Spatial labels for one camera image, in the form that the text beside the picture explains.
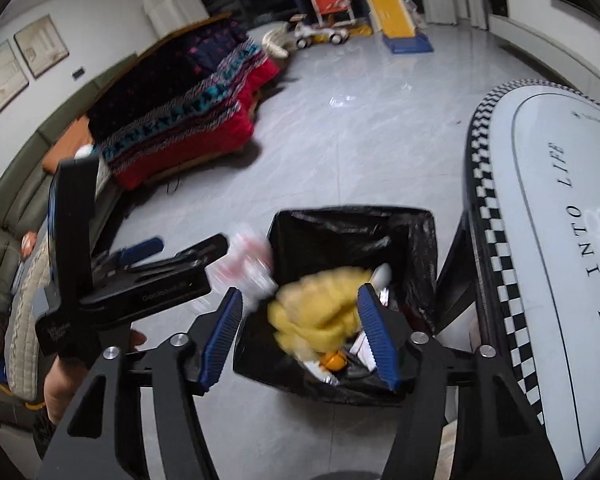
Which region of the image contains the clear bag pink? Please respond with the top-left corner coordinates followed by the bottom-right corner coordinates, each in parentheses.
top-left (209, 223), bottom-right (277, 315)

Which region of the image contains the yellow sponge flower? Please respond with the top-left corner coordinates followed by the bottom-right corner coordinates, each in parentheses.
top-left (268, 266), bottom-right (372, 361)

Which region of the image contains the white snack wrapper packet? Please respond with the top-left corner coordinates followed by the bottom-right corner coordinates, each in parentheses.
top-left (301, 361), bottom-right (339, 386)

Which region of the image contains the clear wrap bundle white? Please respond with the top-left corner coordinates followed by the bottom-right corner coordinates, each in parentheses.
top-left (370, 263), bottom-right (391, 307)

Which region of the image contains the black lined trash bin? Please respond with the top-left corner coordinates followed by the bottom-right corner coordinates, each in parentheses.
top-left (233, 205), bottom-right (438, 408)

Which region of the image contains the person's left hand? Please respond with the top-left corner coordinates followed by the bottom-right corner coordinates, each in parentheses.
top-left (43, 327), bottom-right (148, 426)

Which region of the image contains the green sofa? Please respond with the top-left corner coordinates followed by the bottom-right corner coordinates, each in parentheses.
top-left (0, 54), bottom-right (136, 411)

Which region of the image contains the red patterned quilt pile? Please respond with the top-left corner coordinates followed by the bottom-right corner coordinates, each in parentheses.
top-left (86, 14), bottom-right (280, 190)

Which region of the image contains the white woven basket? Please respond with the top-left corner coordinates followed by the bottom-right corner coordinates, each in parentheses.
top-left (261, 25), bottom-right (289, 60)

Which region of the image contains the white toy car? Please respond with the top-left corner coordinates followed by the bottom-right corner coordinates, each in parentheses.
top-left (292, 22), bottom-right (350, 49)

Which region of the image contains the yellow toy slide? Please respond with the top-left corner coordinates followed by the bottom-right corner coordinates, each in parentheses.
top-left (365, 0), bottom-right (434, 54)

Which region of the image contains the framed wall picture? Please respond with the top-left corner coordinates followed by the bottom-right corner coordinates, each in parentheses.
top-left (14, 15), bottom-right (69, 79)

